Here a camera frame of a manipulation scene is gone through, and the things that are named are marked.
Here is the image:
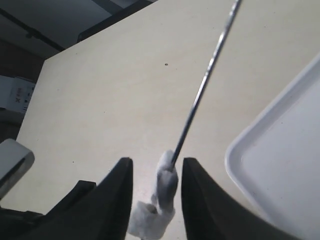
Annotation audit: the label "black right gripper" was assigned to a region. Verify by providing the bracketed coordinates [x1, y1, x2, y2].
[0, 157, 133, 240]

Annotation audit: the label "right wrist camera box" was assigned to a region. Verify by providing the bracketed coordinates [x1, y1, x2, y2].
[0, 138, 35, 200]

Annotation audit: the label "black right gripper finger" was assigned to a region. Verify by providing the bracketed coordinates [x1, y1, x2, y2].
[181, 157, 295, 240]

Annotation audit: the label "thin metal skewer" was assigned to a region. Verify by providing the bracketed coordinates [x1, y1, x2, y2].
[169, 0, 242, 170]

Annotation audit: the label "white marshmallow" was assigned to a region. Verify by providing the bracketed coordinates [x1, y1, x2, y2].
[127, 201, 176, 240]
[151, 149, 179, 213]

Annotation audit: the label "white plastic tray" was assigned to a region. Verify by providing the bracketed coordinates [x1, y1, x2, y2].
[225, 57, 320, 240]

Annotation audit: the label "white cardboard box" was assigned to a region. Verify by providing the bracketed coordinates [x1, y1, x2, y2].
[0, 75, 36, 114]

